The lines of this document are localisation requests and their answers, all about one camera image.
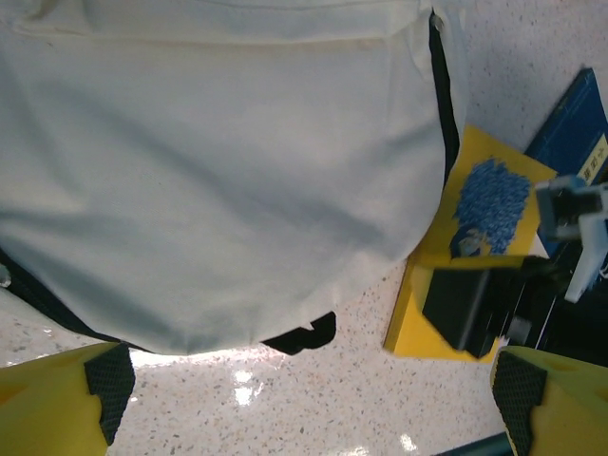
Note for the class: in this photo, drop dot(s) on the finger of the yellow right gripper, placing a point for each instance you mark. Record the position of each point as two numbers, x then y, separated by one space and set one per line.
461 309

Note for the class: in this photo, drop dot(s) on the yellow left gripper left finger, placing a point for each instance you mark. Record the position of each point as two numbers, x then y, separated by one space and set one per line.
47 408

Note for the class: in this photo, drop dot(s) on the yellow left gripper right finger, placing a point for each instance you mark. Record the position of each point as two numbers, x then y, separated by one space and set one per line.
570 408

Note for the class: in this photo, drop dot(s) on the yellow book with blue-haired cartoon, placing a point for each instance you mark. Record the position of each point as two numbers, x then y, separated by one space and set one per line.
480 147

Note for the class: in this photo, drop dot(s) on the blue book with white label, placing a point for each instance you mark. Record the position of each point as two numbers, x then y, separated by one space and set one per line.
570 123

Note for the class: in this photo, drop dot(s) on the cream canvas backpack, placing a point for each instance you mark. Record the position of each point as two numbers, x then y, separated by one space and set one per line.
214 166

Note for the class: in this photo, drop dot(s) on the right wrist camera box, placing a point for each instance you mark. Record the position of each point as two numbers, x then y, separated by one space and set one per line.
560 209

